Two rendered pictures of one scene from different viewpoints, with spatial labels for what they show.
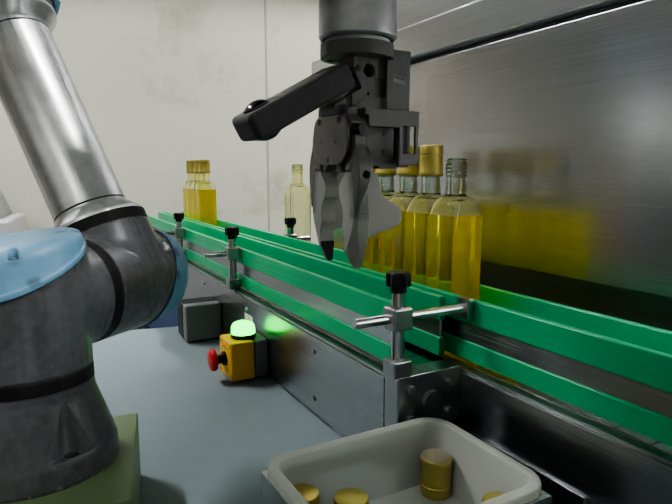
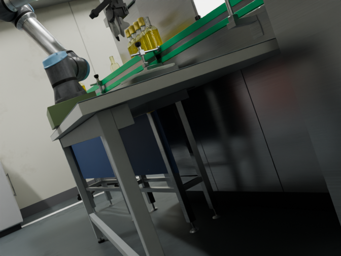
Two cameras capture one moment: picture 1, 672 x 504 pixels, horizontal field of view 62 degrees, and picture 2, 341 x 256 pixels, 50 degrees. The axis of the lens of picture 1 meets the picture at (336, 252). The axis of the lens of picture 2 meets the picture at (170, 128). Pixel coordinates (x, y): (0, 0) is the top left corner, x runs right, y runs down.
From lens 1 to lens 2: 1.25 m
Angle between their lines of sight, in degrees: 6
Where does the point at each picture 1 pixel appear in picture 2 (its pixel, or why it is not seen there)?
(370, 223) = (123, 26)
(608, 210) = (183, 14)
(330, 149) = (110, 16)
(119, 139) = (28, 103)
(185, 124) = not seen: hidden behind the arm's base
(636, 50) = not seen: outside the picture
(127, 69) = (21, 69)
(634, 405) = (186, 41)
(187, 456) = not seen: hidden behind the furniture
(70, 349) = (72, 71)
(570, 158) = (172, 7)
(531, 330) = (169, 42)
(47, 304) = (65, 62)
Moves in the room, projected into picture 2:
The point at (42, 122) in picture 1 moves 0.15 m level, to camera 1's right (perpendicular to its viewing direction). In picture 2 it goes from (44, 37) to (74, 27)
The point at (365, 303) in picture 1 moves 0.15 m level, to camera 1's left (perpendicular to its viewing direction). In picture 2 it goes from (135, 59) to (107, 68)
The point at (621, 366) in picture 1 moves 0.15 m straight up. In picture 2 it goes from (182, 36) to (171, 4)
